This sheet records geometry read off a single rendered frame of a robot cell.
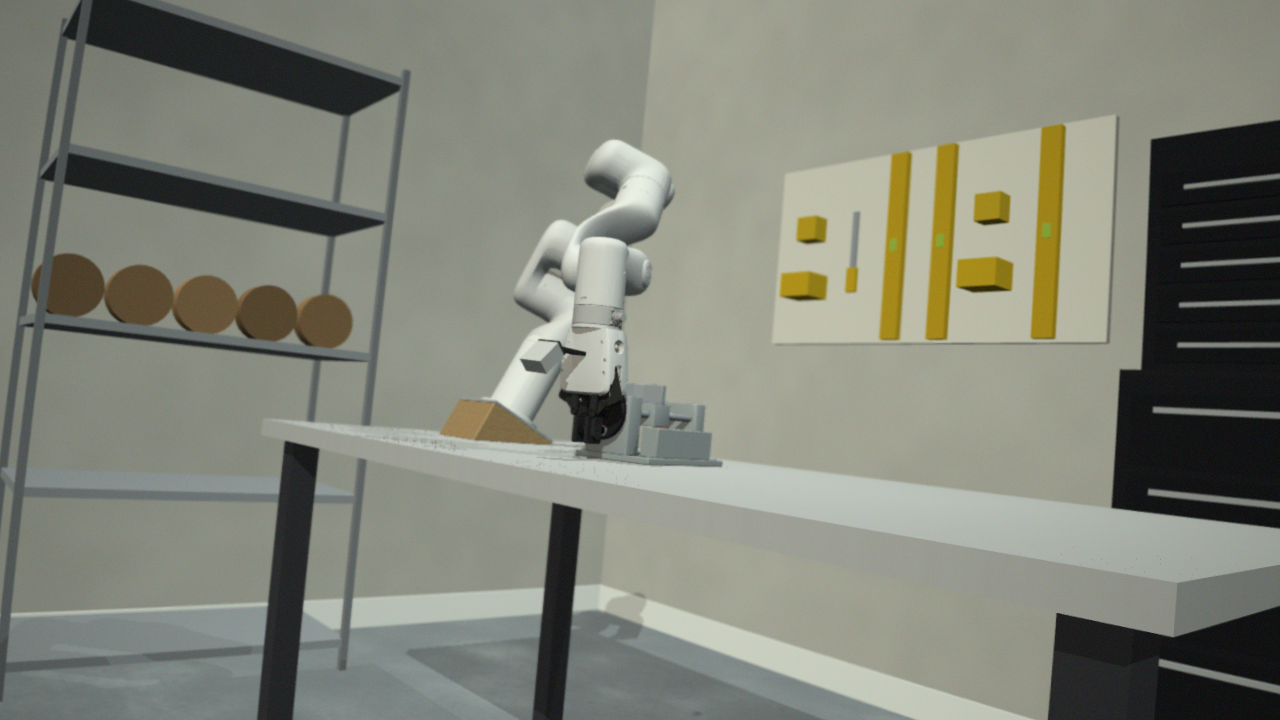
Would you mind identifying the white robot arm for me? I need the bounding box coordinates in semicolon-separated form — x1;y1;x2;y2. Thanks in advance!
484;140;675;429

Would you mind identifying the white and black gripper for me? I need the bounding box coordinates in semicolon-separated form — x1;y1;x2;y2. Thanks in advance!
559;323;628;445

